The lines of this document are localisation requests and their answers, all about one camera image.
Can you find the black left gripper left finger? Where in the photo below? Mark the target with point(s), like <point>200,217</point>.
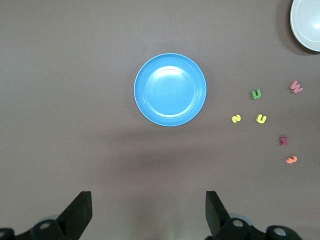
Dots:
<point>78,215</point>

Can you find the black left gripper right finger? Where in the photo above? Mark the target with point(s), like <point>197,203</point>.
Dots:
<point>216,215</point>

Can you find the yellow foam number 2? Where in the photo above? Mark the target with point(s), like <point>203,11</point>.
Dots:
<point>236,118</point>

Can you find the yellow foam letter u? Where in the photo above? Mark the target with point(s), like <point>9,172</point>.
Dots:
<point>259,120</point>

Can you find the green foam letter u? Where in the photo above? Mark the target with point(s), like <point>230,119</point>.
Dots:
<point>256,97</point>

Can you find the orange foam letter t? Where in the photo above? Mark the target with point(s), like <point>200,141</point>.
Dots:
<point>291,160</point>

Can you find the dark red foam letter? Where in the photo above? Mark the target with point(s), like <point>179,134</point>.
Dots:
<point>282,141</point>

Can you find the blue plate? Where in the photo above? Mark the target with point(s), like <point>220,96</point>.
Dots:
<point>170,90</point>

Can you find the pink foam letter w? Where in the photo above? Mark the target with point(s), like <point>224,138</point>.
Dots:
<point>296,88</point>

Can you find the beige plate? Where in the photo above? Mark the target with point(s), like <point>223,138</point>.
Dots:
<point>307,22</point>

